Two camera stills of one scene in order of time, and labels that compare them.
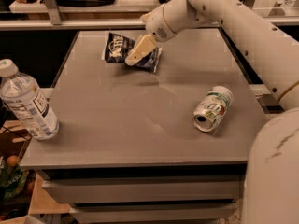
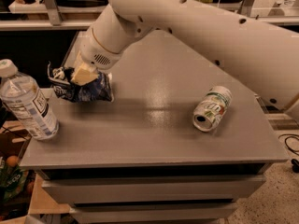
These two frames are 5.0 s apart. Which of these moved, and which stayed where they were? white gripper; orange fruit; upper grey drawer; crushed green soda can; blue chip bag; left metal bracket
Moved: blue chip bag; white gripper
Stayed: left metal bracket; orange fruit; crushed green soda can; upper grey drawer
